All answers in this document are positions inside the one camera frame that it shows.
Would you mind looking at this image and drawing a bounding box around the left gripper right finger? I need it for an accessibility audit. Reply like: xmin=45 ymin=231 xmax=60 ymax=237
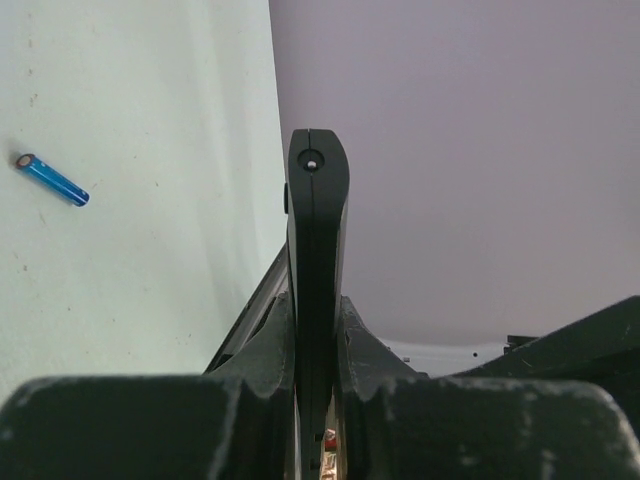
xmin=335 ymin=300 xmax=639 ymax=479

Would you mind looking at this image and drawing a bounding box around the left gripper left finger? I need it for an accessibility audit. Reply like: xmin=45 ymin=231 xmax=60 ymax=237
xmin=1 ymin=295 xmax=294 ymax=479

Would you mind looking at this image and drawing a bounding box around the black remote control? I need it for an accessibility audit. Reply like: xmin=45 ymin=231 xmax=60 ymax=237
xmin=286 ymin=129 xmax=350 ymax=479

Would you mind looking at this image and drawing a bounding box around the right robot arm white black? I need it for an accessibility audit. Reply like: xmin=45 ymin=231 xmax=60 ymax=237
xmin=460 ymin=296 xmax=639 ymax=381

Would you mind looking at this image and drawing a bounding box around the blue battery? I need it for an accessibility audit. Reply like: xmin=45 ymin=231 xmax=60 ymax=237
xmin=14 ymin=154 xmax=90 ymax=207

